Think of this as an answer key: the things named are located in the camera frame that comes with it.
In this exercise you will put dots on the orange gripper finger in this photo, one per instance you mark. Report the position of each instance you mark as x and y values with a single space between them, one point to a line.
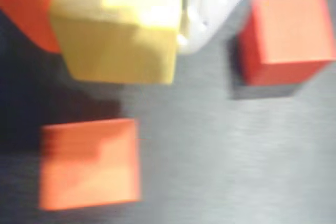
23 3

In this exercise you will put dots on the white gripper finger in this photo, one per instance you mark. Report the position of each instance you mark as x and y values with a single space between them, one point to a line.
210 6

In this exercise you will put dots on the yellow wooden cube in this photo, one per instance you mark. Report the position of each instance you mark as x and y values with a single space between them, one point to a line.
118 37

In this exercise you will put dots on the red wooden cube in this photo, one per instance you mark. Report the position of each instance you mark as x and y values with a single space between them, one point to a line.
286 37

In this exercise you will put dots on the black table mat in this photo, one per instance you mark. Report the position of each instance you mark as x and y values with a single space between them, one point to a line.
223 155

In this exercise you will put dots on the orange wooden cube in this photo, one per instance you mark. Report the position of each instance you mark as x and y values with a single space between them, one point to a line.
89 166

